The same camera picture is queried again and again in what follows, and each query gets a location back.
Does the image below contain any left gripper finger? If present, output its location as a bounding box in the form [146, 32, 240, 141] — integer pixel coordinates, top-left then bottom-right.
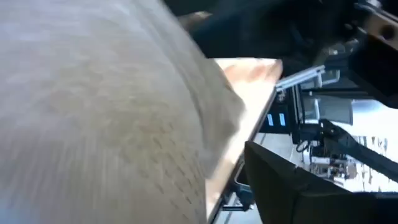
[243, 140, 398, 224]

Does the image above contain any beige corduroy hat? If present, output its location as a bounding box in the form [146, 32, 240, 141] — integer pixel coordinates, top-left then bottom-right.
[0, 0, 247, 224]

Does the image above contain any black box with blue labels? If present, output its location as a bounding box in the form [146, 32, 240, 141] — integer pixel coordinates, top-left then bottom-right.
[259, 104, 294, 135]

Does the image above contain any black frame strut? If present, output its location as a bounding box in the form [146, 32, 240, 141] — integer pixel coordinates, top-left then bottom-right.
[319, 119, 398, 183]

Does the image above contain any aluminium frame rail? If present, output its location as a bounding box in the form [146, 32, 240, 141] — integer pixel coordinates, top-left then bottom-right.
[275, 64, 326, 92]

